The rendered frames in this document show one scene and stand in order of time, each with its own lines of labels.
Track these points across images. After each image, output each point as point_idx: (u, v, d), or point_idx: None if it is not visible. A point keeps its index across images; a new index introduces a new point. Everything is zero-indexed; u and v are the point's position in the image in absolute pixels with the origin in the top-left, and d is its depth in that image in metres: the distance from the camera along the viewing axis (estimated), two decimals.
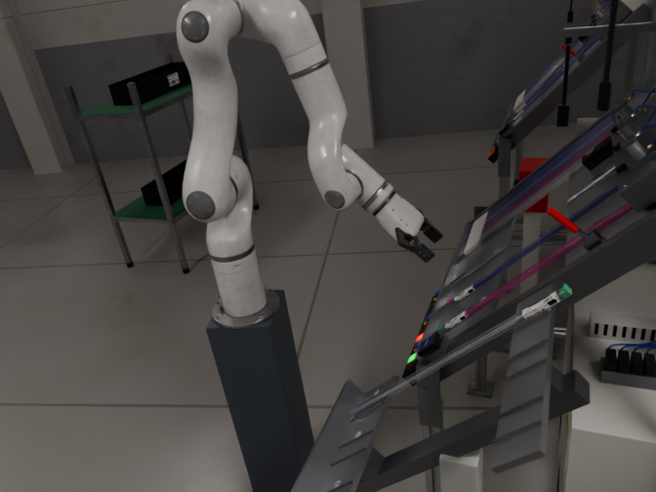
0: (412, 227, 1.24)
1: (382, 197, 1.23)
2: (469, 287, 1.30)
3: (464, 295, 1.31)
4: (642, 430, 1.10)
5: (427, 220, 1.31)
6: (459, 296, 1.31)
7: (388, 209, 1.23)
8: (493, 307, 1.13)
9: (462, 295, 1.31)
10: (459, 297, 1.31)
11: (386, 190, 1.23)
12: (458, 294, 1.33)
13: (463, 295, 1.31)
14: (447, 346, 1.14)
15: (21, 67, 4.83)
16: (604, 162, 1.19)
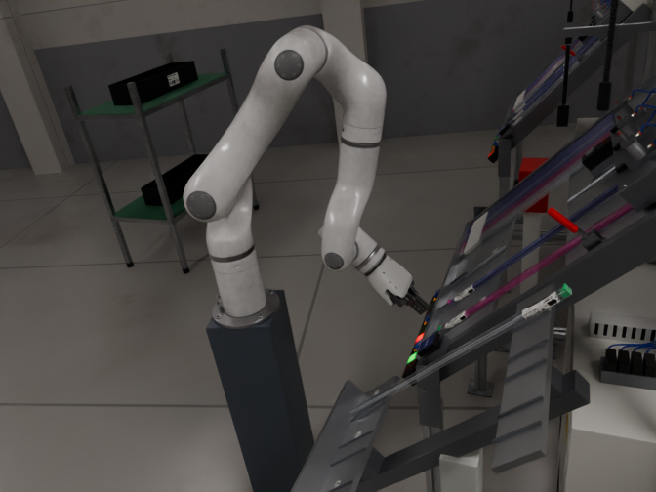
0: (401, 290, 1.33)
1: (373, 262, 1.32)
2: (469, 287, 1.30)
3: (464, 295, 1.31)
4: (642, 430, 1.10)
5: (415, 290, 1.38)
6: (459, 296, 1.31)
7: (379, 272, 1.32)
8: (493, 307, 1.13)
9: (462, 295, 1.31)
10: (459, 297, 1.31)
11: (377, 255, 1.33)
12: (458, 294, 1.33)
13: (463, 295, 1.31)
14: (447, 346, 1.14)
15: (21, 67, 4.83)
16: (604, 162, 1.19)
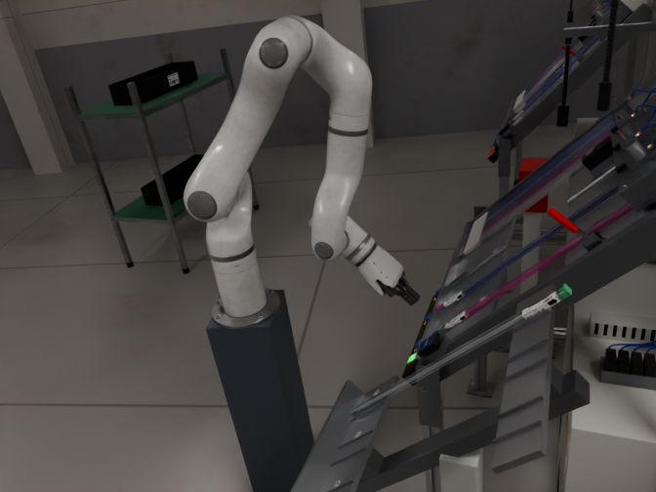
0: (391, 280, 1.33)
1: (364, 251, 1.32)
2: (458, 293, 1.32)
3: (453, 301, 1.33)
4: (642, 430, 1.10)
5: (406, 281, 1.38)
6: (448, 302, 1.33)
7: (369, 263, 1.32)
8: (493, 307, 1.13)
9: (451, 301, 1.33)
10: (448, 303, 1.33)
11: (368, 245, 1.33)
12: (447, 300, 1.35)
13: (452, 301, 1.33)
14: (447, 346, 1.14)
15: (21, 67, 4.83)
16: (604, 162, 1.19)
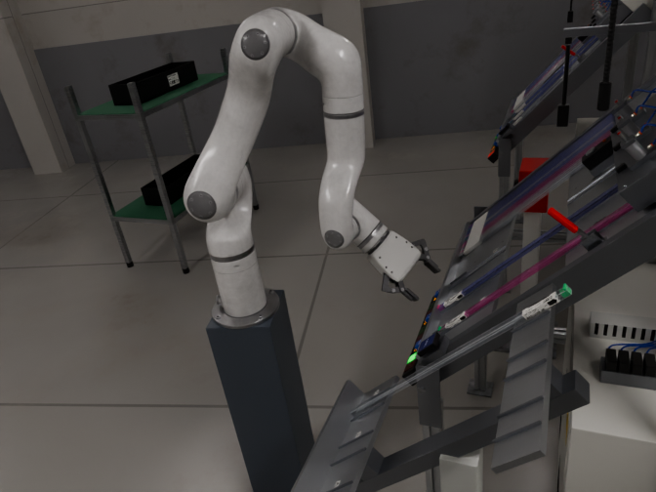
0: (397, 274, 1.31)
1: (369, 246, 1.30)
2: (458, 293, 1.32)
3: (453, 301, 1.33)
4: (642, 430, 1.10)
5: (426, 255, 1.34)
6: (448, 302, 1.33)
7: (374, 257, 1.31)
8: (493, 307, 1.13)
9: (451, 301, 1.33)
10: (448, 303, 1.33)
11: (373, 240, 1.29)
12: (447, 300, 1.35)
13: (452, 301, 1.33)
14: (447, 346, 1.14)
15: (21, 67, 4.83)
16: (604, 162, 1.19)
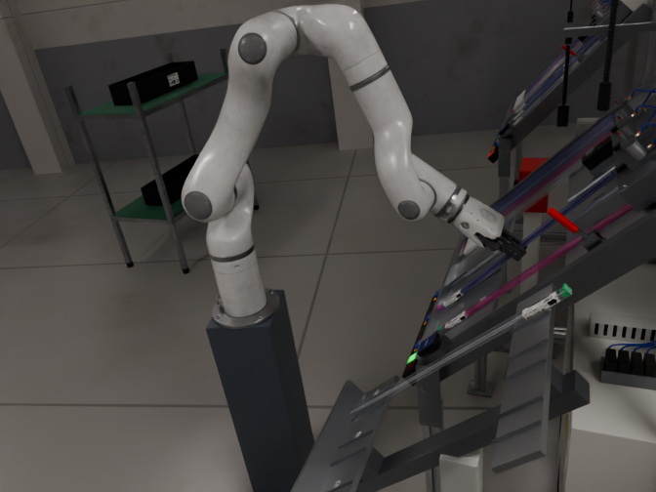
0: None
1: None
2: (457, 292, 1.32)
3: (452, 300, 1.32)
4: (642, 430, 1.10)
5: (498, 249, 1.20)
6: (447, 301, 1.33)
7: None
8: (493, 307, 1.13)
9: (450, 300, 1.33)
10: (447, 303, 1.33)
11: None
12: (446, 300, 1.34)
13: (451, 300, 1.33)
14: (447, 346, 1.14)
15: (21, 67, 4.83)
16: (604, 162, 1.19)
